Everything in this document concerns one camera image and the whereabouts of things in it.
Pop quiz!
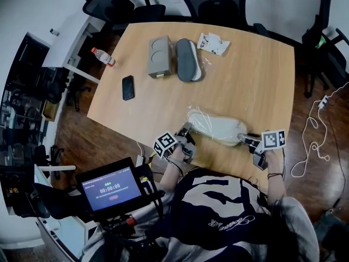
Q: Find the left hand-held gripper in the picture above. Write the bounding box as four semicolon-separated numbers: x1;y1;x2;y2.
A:
154;122;197;165

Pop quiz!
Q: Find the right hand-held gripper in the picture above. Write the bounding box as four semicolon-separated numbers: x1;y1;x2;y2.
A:
237;129;286;171

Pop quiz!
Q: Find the grey slipper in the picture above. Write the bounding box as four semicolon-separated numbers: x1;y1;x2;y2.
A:
175;38;199;82

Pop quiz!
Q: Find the person's left forearm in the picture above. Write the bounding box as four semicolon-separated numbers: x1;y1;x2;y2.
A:
159;161;184;193

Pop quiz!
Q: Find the person's right forearm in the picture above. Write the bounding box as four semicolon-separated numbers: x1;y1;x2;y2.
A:
264;148;287;204

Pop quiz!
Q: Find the person's left hand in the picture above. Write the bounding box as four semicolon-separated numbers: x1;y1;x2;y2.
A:
168;145;188;168

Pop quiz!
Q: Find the black smartphone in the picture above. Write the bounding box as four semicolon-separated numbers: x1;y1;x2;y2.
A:
122;75;135;101

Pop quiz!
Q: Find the grey box with circles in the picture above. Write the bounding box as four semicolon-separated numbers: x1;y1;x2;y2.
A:
147;34;173;79

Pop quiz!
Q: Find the person's navy grey top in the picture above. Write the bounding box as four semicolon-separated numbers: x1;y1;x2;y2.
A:
81;168;320;262

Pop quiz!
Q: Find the black monitor with blue screen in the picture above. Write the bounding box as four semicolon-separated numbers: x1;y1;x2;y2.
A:
75;157;144;218

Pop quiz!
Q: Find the red-capped water bottle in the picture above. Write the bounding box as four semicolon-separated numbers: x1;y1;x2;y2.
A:
91;47;116;68

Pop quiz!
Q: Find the black mesh office chair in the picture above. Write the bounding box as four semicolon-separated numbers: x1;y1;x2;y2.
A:
301;0;349;99
80;0;166;43
173;0;270;38

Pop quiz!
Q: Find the dark equipment heap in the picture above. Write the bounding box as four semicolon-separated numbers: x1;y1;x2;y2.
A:
313;209;349;256

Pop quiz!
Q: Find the black swivel chair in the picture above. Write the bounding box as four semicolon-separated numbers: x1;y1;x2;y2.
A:
45;67;92;113

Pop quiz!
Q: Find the small wooden box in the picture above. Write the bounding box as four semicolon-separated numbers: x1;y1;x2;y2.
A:
40;100;59;123

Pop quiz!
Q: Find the black bag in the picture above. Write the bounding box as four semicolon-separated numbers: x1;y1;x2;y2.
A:
34;184;88;221

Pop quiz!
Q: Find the white side desk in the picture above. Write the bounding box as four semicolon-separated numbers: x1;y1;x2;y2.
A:
34;164;91;262

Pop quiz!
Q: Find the black equipment shelf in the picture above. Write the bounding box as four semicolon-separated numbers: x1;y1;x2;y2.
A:
0;31;51;171

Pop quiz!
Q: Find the black device with orange display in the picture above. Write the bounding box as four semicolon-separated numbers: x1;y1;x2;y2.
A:
0;165;36;218

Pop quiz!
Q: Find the white charger cable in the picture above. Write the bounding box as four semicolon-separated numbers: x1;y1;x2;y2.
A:
135;140;145;166

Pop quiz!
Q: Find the white floor cable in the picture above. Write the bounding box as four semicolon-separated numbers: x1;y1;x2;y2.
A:
290;82;349;177

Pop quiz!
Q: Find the black monitor mount rig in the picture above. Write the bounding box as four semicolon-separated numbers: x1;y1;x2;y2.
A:
106;164;167;240

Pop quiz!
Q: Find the thin black floor cable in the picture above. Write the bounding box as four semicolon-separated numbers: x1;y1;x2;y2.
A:
328;113;347;210

